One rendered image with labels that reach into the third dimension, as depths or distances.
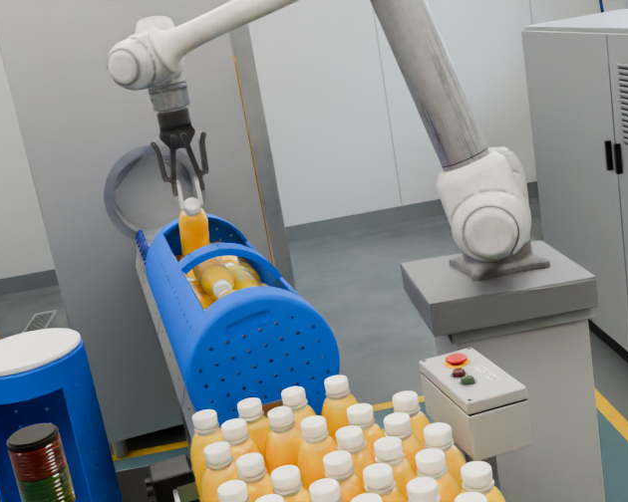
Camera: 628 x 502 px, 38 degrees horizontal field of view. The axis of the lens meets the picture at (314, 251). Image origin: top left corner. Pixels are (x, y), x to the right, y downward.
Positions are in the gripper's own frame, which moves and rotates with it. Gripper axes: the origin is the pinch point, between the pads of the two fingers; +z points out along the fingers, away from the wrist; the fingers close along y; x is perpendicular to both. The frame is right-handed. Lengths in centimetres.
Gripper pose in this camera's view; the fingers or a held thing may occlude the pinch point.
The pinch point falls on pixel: (189, 193)
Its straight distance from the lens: 219.5
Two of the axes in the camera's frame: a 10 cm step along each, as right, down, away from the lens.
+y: -9.5, 2.2, -2.1
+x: 2.5, 2.0, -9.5
